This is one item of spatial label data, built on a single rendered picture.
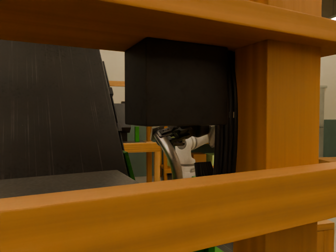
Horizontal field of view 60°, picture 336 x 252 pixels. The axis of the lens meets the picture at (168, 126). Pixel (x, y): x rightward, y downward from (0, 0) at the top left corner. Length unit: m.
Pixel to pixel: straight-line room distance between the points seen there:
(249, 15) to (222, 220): 0.30
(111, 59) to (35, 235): 6.21
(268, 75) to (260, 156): 0.14
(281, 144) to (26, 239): 0.42
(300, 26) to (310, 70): 0.11
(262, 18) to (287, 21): 0.05
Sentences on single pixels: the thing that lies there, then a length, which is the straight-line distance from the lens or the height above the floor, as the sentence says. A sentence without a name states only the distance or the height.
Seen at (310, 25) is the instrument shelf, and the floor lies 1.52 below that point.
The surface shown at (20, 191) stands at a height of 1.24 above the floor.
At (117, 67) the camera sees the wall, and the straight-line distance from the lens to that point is 6.49.
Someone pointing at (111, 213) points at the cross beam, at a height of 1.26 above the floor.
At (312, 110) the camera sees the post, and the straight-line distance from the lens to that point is 0.62.
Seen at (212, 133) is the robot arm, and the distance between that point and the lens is 0.89.
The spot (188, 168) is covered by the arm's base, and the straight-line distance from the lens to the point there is 1.47.
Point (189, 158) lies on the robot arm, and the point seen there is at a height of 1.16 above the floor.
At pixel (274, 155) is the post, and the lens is 0.55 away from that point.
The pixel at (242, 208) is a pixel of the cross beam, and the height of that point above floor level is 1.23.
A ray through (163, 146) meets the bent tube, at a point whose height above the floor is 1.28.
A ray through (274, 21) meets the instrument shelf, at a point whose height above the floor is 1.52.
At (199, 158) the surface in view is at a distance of 6.40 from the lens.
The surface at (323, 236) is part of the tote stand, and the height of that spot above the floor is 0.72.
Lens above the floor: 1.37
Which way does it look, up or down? 2 degrees down
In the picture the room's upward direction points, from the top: straight up
